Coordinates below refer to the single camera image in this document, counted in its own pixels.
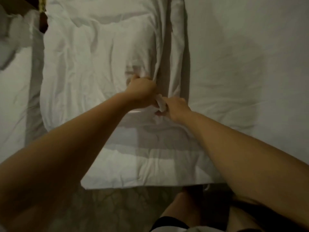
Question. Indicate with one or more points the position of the person's left hand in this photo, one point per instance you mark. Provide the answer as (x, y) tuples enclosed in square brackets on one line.
[(141, 91)]

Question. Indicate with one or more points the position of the person's right hand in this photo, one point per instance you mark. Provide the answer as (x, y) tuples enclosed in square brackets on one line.
[(176, 109)]

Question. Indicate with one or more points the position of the white duvet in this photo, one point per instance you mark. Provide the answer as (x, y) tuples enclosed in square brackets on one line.
[(106, 55)]

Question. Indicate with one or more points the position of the person's left forearm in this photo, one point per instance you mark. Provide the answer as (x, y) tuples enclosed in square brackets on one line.
[(53, 161)]

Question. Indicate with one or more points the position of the person's right forearm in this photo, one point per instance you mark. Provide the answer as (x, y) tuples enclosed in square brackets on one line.
[(251, 161)]

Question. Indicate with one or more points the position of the person's left leg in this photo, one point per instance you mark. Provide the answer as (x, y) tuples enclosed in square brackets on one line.
[(178, 207)]

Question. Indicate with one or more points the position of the person's leg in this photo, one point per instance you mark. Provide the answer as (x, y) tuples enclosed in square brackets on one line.
[(178, 207), (241, 217)]

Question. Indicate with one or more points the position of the person's white printed shirt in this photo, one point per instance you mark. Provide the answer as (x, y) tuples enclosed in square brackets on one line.
[(203, 229)]

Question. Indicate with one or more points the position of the person's right leg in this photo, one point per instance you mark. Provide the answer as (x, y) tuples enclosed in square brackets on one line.
[(241, 217)]

